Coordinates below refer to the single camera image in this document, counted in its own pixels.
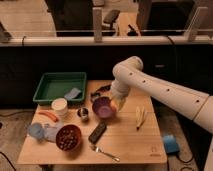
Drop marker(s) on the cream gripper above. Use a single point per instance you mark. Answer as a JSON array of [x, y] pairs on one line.
[[119, 103]]

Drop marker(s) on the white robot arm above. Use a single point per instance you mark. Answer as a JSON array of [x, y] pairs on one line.
[[194, 105]]

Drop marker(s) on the small metal cup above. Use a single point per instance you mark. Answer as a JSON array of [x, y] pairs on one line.
[[83, 113]]

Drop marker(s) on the white paper cup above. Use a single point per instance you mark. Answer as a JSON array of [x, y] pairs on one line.
[[60, 107]]

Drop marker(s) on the purple bowl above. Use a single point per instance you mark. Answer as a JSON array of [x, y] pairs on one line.
[[103, 108]]

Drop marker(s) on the yellow banana peel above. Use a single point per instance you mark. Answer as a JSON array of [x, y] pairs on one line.
[[140, 116]]

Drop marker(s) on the wooden table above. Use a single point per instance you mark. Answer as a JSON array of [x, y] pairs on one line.
[[122, 139]]

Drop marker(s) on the black remote control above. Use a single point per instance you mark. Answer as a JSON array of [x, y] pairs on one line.
[[97, 133]]

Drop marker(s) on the metal fork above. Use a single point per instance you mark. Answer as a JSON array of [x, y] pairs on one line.
[[99, 150]]

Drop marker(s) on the blue sponge cloth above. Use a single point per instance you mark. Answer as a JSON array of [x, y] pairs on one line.
[[72, 94]]

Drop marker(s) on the green plastic tray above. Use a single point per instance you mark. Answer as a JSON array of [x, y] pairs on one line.
[[58, 84]]

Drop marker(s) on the red bowl with beans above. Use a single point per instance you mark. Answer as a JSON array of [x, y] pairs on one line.
[[68, 138]]

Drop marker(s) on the blue foot pedal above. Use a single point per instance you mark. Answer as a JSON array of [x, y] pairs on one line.
[[170, 144]]

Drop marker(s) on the orange carrot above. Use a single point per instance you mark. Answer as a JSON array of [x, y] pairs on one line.
[[49, 115]]

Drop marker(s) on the clear plastic bag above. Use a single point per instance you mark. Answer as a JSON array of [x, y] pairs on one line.
[[50, 132]]

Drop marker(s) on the black office chair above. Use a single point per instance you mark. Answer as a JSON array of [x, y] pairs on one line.
[[108, 21]]

